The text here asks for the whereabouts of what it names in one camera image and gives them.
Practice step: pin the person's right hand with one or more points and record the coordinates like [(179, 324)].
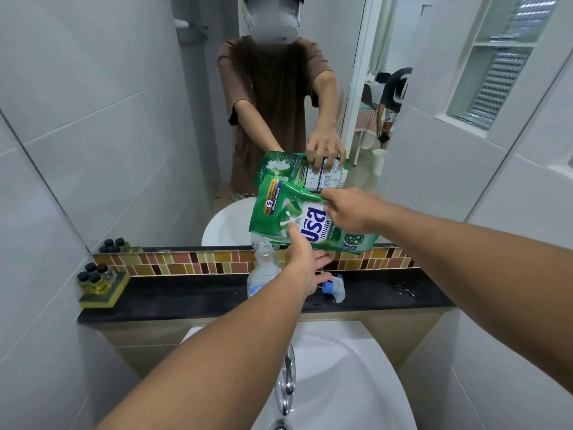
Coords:
[(358, 212)]

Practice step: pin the person's left hand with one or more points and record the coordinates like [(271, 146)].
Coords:
[(301, 264)]

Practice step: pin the person's left thumb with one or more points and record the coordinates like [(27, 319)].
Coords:
[(296, 235)]

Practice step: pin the person's right thumb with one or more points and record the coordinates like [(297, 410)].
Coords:
[(332, 193)]

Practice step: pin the green refill pouch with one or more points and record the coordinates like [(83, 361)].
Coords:
[(277, 214)]

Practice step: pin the person's left forearm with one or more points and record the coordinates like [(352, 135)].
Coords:
[(215, 358)]

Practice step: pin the person's right forearm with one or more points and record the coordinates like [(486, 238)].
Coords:
[(483, 282)]

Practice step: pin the clear plastic bottle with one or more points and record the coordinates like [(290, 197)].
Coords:
[(262, 270)]

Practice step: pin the blue white spray nozzle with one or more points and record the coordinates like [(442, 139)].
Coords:
[(333, 287)]

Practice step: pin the mosaic tile strip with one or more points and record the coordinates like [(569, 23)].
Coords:
[(179, 261)]

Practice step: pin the black stone ledge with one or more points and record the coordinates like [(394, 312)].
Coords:
[(179, 297)]

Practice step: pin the chrome faucet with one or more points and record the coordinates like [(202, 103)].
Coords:
[(285, 380)]

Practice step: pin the white sink basin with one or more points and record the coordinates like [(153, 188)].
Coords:
[(349, 376)]

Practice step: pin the chrome sink drain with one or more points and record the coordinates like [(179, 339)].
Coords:
[(281, 425)]

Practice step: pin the small black-capped bottle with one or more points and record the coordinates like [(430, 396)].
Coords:
[(96, 284), (103, 271), (83, 281), (91, 267)]

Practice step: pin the yellow tray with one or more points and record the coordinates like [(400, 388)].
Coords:
[(105, 294)]

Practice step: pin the glass block window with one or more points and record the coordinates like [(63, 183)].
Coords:
[(497, 62)]

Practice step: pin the wall mirror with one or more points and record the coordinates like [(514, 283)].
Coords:
[(156, 107)]

